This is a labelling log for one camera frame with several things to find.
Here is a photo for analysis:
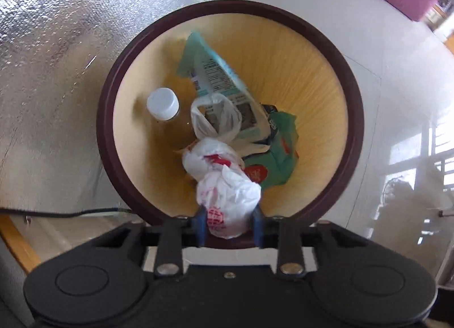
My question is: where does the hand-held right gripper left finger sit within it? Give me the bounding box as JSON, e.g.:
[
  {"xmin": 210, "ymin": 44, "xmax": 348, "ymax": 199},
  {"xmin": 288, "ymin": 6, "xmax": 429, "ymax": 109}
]
[{"xmin": 89, "ymin": 206, "xmax": 208, "ymax": 278}]

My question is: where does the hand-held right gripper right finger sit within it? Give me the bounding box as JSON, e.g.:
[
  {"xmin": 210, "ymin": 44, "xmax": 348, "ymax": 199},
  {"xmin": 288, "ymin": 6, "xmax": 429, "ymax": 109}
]
[{"xmin": 251, "ymin": 206, "xmax": 373, "ymax": 277}]

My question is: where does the white plastic bag red print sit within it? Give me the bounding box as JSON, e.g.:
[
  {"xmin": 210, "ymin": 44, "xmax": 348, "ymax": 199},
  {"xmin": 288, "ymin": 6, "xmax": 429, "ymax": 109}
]
[{"xmin": 182, "ymin": 137, "xmax": 262, "ymax": 240}]

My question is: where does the green packet with red circle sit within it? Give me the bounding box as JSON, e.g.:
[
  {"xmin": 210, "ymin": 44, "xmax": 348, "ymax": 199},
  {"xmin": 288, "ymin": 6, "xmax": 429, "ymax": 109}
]
[{"xmin": 244, "ymin": 111, "xmax": 300, "ymax": 188}]

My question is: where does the clear plastic bottle white cap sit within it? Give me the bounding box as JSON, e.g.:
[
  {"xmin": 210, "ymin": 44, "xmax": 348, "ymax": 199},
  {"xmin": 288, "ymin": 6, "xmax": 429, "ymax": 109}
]
[{"xmin": 146, "ymin": 87, "xmax": 194, "ymax": 137}]

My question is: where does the yellow bin with brown rim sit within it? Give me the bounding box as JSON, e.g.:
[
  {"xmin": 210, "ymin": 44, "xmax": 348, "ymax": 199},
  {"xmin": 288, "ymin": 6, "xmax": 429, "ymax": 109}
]
[{"xmin": 96, "ymin": 0, "xmax": 365, "ymax": 250}]

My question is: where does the teal snack packet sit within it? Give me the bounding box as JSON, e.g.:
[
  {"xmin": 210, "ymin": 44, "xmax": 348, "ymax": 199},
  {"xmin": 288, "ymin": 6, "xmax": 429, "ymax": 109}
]
[{"xmin": 176, "ymin": 31, "xmax": 272, "ymax": 144}]

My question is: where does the dark snack packet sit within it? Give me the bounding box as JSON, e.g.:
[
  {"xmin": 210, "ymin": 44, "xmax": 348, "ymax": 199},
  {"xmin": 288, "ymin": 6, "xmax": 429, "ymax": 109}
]
[{"xmin": 260, "ymin": 103, "xmax": 284, "ymax": 118}]

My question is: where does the curved wooden board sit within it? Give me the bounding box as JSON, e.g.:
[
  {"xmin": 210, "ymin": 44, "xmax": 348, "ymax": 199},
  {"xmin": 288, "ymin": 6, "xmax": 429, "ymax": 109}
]
[{"xmin": 0, "ymin": 215, "xmax": 42, "ymax": 274}]

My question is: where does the grey cloth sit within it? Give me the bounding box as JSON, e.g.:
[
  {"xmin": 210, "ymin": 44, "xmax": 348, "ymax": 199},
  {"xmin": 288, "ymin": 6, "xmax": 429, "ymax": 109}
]
[{"xmin": 0, "ymin": 250, "xmax": 33, "ymax": 328}]

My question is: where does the silver foil sheet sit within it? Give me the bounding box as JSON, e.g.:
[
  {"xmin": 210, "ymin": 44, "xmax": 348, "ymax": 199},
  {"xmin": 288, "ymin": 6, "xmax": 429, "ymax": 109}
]
[{"xmin": 0, "ymin": 0, "xmax": 222, "ymax": 219}]

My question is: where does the low cream drawer cabinet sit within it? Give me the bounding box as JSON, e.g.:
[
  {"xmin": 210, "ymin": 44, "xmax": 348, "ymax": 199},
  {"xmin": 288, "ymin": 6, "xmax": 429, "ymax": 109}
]
[{"xmin": 424, "ymin": 0, "xmax": 454, "ymax": 53}]

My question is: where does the black cable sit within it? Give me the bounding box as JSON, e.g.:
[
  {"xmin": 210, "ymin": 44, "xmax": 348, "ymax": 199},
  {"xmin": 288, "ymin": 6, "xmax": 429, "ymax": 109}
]
[{"xmin": 0, "ymin": 207, "xmax": 134, "ymax": 218}]

